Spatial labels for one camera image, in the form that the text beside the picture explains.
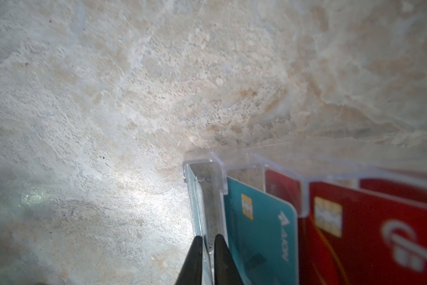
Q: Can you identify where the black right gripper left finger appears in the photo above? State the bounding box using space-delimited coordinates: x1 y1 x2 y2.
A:
175 236 203 285

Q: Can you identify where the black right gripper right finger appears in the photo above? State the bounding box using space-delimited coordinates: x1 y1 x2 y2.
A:
214 234 244 285

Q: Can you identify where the teal card left stack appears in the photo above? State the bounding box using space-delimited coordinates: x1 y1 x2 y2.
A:
224 178 299 285

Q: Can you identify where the red card left stack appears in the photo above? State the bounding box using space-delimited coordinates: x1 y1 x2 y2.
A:
264 170 427 285

